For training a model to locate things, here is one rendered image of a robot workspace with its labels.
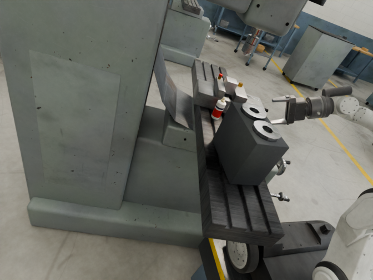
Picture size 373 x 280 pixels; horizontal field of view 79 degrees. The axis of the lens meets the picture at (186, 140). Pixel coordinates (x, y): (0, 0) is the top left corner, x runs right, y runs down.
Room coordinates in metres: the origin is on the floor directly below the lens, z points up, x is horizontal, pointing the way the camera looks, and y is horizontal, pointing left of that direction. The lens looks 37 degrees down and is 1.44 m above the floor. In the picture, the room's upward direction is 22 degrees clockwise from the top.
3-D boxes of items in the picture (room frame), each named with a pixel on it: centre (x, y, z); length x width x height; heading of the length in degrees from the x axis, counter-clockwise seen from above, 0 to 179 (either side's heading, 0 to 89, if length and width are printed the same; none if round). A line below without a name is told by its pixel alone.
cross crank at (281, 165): (1.19, -0.58, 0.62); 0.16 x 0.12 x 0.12; 105
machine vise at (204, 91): (1.08, -0.12, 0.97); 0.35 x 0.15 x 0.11; 102
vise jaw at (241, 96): (1.08, -0.15, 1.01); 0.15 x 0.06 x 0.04; 12
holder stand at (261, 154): (0.68, -0.20, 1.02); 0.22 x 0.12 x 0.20; 25
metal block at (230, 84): (1.07, -0.09, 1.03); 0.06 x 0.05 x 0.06; 12
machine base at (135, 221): (1.00, 0.15, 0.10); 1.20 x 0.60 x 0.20; 105
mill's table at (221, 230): (1.01, -0.11, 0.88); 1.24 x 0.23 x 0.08; 15
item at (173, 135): (1.06, -0.09, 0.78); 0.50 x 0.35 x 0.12; 105
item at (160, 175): (1.07, -0.12, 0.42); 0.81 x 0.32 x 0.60; 105
